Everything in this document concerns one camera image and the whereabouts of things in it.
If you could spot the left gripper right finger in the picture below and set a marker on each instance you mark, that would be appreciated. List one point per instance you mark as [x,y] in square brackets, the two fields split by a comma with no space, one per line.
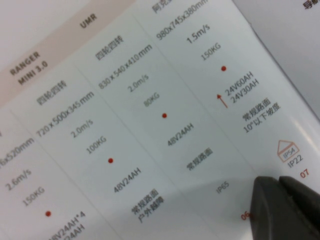
[307,205]

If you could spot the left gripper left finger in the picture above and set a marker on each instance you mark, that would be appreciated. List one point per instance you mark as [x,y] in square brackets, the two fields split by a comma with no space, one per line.
[272,215]

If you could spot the white product booklet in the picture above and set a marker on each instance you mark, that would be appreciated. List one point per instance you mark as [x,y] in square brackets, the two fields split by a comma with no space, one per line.
[150,100]

